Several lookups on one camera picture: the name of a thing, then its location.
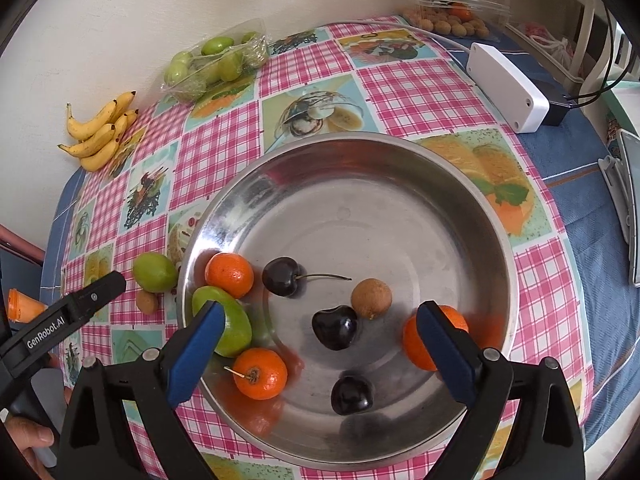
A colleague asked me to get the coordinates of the black cable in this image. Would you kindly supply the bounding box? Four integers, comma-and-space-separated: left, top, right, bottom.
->
562, 0, 640, 108

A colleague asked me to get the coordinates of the pink checked fruit-print tablecloth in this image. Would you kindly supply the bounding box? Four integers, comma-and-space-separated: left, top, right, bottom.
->
59, 15, 587, 480

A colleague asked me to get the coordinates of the dark cherry with long stem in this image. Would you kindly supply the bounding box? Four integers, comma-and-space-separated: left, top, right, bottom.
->
261, 256, 353, 298

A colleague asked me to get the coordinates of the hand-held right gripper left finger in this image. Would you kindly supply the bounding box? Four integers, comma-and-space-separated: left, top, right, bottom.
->
59, 301, 227, 480

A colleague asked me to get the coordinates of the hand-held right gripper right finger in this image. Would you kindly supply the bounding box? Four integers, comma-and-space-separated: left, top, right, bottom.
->
416, 301, 586, 480

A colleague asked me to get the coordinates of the pile of green jujubes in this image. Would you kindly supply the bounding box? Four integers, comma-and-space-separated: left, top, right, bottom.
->
166, 32, 266, 86

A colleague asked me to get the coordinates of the pile of brown longans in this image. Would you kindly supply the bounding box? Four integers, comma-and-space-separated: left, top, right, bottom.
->
402, 5, 488, 38

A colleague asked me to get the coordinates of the round metal bowl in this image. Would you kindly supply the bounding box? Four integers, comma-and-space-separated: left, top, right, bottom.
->
176, 132, 521, 472

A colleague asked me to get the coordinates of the clear plastic jujube tray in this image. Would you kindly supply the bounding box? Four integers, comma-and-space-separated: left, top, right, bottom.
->
161, 17, 271, 104

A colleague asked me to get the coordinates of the stack of orange cups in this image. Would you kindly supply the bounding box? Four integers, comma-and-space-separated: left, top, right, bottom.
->
7, 288, 47, 324

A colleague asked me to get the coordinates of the checkered fruit-print tablecloth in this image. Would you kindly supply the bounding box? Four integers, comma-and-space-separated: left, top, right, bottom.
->
40, 35, 640, 452

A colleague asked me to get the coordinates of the yellow banana bunch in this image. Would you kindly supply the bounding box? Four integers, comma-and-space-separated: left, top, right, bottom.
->
57, 90, 139, 172

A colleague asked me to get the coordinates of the white chair frame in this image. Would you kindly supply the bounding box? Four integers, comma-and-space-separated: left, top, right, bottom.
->
562, 0, 640, 86

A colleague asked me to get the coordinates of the pink chair frame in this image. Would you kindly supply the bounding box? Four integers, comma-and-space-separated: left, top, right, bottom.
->
0, 224, 47, 267

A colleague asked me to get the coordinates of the orange tangerine with stem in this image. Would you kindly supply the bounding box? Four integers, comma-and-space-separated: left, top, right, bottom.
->
223, 347, 289, 401

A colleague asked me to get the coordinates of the person's left hand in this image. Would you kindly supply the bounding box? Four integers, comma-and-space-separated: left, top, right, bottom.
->
0, 387, 71, 480

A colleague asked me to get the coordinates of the clear plastic longan box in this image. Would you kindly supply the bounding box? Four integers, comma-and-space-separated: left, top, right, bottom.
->
389, 0, 512, 40

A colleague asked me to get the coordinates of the black power adapter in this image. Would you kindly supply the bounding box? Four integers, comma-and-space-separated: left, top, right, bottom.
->
542, 97, 579, 128

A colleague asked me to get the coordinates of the clear bag with pink contents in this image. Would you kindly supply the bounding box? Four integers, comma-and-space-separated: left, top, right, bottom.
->
517, 21, 577, 70

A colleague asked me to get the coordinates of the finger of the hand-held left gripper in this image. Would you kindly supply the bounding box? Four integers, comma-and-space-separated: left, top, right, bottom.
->
59, 270, 127, 328

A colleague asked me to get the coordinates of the white plastic box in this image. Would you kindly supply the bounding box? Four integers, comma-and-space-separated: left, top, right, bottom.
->
465, 42, 551, 134

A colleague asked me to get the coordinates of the brown longan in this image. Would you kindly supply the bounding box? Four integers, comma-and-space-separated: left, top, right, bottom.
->
350, 278, 393, 320
136, 290, 161, 316

